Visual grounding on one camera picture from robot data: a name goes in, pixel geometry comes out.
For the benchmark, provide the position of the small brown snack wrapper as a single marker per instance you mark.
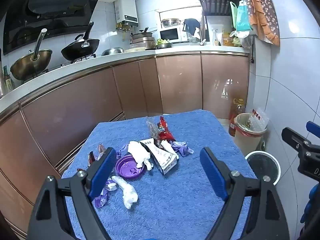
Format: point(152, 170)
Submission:
point(96, 155)

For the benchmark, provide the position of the brass wok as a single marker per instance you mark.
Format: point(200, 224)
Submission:
point(30, 65)

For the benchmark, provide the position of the beige trash bin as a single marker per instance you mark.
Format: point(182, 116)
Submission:
point(247, 140)

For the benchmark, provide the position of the white microwave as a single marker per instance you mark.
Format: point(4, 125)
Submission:
point(170, 34)

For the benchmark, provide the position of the purple plastic lid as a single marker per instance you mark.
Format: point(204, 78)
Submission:
point(127, 168)

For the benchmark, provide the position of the yellow cooking oil bottle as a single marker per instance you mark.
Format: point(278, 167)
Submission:
point(237, 110)

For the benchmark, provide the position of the black range hood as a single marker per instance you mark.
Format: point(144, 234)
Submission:
point(50, 10)

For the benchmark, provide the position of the large white tissue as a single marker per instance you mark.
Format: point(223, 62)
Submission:
point(137, 152)

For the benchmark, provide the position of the clear plastic wrapper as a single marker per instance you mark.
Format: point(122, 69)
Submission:
point(152, 130)

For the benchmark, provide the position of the gas stove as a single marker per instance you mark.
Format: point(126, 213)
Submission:
point(80, 60)

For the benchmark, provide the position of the bowl of green vegetables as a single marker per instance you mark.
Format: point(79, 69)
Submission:
point(163, 44)

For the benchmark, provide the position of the black and white carton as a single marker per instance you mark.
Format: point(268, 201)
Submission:
point(162, 157)

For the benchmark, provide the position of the brown kitchen cabinet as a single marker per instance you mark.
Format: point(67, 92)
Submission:
point(100, 97)

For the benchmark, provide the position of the person's right hand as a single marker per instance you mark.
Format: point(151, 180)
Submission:
point(312, 205)

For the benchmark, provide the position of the small white tissue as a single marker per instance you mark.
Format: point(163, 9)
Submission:
point(166, 146)

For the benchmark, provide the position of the brown floral apron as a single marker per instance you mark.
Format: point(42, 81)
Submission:
point(265, 12)

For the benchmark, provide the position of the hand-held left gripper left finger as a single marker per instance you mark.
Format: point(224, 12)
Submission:
point(101, 173)

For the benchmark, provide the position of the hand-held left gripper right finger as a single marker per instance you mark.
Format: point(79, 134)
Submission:
point(212, 175)

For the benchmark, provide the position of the red snack wrapper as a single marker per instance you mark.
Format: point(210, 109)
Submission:
point(165, 130)

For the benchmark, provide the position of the small purple wrapper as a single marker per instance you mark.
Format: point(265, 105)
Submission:
point(123, 151)

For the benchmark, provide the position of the copper electric pot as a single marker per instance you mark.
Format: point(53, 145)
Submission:
point(143, 41)

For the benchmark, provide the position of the pale purple wrapper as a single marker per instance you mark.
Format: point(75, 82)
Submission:
point(182, 148)

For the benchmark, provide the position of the long white tissue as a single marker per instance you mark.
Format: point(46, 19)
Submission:
point(127, 191)

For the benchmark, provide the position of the black wok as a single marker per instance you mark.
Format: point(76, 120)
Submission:
point(80, 48)

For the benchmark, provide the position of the blue towel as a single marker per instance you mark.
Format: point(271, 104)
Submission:
point(170, 200)

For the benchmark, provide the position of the green oil bottle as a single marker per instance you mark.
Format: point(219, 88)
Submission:
point(8, 81)

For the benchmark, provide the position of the purple printed wrapper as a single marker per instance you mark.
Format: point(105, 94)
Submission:
point(103, 195)

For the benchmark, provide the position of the steel pot lid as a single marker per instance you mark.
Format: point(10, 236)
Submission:
point(112, 51)

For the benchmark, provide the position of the white water heater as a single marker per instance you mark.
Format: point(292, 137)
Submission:
point(126, 8)

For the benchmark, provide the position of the green cutting board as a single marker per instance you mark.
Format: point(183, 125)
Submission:
point(233, 15)

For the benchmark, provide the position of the teal plastic bag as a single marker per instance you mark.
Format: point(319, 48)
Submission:
point(243, 17)

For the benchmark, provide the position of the white trash bin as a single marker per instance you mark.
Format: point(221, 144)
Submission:
point(265, 165)

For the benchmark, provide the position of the clear plastic packaging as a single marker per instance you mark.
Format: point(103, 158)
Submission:
point(260, 118)

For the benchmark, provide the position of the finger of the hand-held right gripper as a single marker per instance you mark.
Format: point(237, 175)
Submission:
point(292, 137)
point(314, 127)

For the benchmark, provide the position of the steel bowl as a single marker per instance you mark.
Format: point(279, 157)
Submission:
point(170, 23)

